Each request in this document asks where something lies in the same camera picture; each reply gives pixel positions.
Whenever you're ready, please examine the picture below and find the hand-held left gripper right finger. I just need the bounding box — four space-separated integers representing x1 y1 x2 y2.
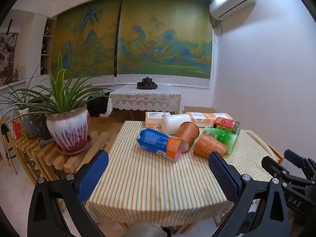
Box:
208 151 295 237

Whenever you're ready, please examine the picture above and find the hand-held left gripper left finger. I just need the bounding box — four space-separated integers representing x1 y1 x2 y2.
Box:
28 149 109 237

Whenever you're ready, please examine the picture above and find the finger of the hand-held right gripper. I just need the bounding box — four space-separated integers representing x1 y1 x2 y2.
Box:
283 149 316 172
261 155 309 186

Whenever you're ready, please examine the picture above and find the orange cup with white pattern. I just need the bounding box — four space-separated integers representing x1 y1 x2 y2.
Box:
193 132 228 159

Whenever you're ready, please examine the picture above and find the green translucent cup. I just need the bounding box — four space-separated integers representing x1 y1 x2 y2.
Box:
203 126 238 155

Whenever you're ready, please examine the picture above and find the green cup with red label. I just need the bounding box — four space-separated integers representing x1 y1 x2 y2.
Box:
213 117 241 136

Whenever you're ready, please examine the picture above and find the plain orange cup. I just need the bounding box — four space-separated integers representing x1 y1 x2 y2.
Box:
176 121 200 152

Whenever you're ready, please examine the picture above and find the blue and orange cup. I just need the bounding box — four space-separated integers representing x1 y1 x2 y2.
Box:
136 128 188 163

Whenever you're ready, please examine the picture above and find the wooden table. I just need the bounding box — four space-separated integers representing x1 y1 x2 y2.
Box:
109 121 285 235

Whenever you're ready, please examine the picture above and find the pink pot saucer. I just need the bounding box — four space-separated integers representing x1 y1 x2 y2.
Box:
58 135 93 155

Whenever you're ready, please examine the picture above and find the wooden slat rack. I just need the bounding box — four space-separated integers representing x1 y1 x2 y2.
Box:
11 122 124 181

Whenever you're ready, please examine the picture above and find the plant in white purple pot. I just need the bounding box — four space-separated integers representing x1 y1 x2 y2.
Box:
10 52 114 153

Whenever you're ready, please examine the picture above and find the striped tablecloth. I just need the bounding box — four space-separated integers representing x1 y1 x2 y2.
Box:
85 120 276 226

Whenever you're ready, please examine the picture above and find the orange tissue pack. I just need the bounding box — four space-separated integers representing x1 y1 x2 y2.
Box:
145 112 171 129
186 112 234 126

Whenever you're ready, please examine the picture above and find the black bag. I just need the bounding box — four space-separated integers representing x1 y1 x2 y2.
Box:
87 92 112 117

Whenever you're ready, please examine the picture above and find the plant in dark speckled pot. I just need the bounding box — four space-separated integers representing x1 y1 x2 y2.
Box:
15 89 53 142

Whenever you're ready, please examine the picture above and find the wooden chair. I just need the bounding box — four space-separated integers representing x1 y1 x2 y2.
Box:
0 116 18 174

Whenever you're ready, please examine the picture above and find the table with lace cloth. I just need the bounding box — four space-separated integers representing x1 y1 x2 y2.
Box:
107 85 184 116

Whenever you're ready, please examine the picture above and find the dark tea tray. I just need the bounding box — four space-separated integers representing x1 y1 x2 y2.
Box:
137 81 158 90

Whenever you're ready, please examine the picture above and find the small windowsill plant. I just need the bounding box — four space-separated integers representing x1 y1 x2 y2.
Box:
11 64 25 82

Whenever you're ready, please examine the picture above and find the narrow landscape roller blind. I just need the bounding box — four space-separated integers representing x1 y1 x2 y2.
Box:
49 0 123 85

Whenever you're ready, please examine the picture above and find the wide landscape roller blind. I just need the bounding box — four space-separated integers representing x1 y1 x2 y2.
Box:
116 0 213 88

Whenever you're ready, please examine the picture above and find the white air conditioner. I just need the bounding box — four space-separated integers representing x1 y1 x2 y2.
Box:
209 0 256 20

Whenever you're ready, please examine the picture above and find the wall shelf unit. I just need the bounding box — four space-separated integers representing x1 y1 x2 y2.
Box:
39 17 56 76

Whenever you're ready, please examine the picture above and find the hanging wall scroll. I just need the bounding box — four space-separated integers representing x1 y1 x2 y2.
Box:
0 20 19 87

